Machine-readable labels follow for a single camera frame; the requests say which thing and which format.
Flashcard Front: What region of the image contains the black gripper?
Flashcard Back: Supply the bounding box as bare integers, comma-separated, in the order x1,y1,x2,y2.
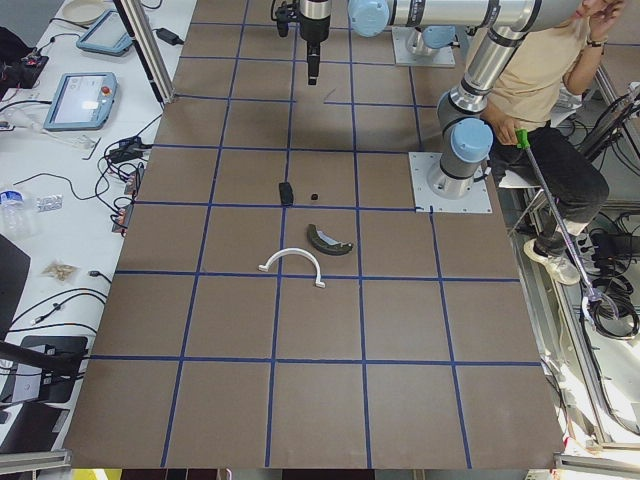
272,0,331,85

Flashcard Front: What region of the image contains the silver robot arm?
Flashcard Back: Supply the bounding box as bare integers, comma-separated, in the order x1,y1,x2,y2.
347,0,579,199

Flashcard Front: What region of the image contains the black power adapter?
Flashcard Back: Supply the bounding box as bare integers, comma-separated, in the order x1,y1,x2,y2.
155,27,184,46

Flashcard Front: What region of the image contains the black brake pad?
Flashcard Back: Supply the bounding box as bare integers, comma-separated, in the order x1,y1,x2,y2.
278,182,294,207

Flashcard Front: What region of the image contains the teach pendant tablet far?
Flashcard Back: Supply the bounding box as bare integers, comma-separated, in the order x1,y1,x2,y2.
76,10,132,57

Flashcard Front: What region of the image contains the teach pendant tablet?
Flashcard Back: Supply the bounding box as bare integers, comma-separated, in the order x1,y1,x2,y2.
76,10,132,57
43,72,118,132

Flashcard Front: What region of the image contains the green brake shoe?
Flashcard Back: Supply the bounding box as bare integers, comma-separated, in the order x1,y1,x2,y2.
306,224,354,256

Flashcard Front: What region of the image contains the white round plate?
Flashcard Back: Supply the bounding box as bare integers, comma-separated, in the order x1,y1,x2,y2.
61,0,112,26

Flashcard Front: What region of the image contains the teach pendant tablet near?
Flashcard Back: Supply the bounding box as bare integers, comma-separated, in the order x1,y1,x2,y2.
43,72,118,132

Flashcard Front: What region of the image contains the seated person in beige shirt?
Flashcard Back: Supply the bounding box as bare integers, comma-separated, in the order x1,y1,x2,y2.
479,0,631,286

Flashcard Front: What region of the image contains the clear plastic water bottle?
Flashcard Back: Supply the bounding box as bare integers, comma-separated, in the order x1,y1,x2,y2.
1,186,41,241

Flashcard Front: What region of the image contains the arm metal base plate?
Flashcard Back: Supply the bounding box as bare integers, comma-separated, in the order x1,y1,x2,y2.
408,152,492,214
392,25,456,68

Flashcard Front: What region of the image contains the aluminium frame post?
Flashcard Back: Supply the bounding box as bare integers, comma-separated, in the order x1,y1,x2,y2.
113,0,175,105

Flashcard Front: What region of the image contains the white curved plastic bracket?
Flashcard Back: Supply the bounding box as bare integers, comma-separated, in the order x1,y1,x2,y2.
257,247,327,290

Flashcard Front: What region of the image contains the green-handled grabber stick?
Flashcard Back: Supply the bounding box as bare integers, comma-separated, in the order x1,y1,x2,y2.
515,129,620,326

